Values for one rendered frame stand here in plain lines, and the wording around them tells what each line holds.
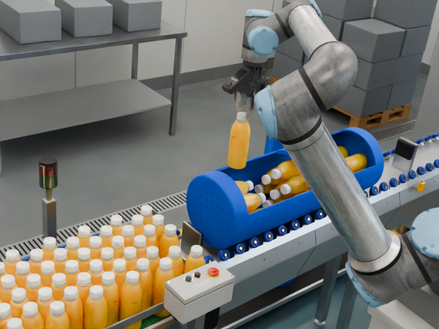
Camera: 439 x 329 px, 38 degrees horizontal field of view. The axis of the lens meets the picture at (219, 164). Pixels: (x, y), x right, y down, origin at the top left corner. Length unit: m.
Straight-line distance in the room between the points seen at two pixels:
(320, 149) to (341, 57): 0.22
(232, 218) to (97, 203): 2.26
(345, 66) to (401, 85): 4.78
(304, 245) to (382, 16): 3.79
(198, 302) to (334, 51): 0.89
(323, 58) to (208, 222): 1.05
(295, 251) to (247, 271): 0.26
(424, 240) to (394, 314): 0.35
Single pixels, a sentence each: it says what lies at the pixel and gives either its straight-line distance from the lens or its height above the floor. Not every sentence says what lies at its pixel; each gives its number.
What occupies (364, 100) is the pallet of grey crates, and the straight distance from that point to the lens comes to 5.84.
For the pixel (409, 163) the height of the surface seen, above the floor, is 0.98.
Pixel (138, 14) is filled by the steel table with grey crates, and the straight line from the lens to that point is 4.95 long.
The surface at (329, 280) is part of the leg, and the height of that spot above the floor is 0.32.
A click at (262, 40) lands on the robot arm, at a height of 1.78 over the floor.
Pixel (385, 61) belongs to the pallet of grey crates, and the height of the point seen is 0.66.
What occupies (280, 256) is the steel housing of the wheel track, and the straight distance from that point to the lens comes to 2.55.
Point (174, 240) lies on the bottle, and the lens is 2.20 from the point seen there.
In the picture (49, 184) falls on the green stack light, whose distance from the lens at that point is 2.28.
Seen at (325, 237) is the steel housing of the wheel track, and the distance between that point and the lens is 2.73.
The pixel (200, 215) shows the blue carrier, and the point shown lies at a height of 1.05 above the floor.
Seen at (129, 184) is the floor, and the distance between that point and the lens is 4.62.
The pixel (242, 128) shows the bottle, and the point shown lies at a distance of 2.21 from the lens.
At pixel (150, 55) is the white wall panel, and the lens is 6.07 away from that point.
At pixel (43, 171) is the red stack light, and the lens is 2.26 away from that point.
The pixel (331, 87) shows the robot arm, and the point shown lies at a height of 1.85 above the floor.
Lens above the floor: 2.33
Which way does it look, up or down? 28 degrees down
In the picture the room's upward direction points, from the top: 7 degrees clockwise
